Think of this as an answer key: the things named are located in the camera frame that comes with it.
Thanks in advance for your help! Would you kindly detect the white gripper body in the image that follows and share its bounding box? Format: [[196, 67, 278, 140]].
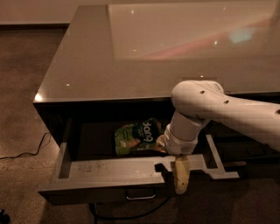
[[164, 124, 198, 155]]

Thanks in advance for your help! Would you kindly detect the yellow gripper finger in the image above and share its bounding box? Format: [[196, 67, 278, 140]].
[[172, 157, 190, 195]]

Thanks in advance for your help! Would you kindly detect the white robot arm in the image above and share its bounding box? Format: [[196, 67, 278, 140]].
[[164, 80, 280, 194]]

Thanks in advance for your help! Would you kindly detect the dark cabinet with glossy top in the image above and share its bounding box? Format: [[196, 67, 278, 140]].
[[34, 0, 280, 161]]

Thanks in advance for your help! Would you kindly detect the green snack bag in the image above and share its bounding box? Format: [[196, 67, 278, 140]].
[[115, 118, 166, 156]]

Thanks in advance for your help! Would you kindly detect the black object at floor corner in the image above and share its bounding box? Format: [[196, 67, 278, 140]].
[[0, 209, 11, 224]]

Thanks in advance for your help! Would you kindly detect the thin black floor cable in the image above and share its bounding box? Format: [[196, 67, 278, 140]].
[[0, 131, 52, 161]]

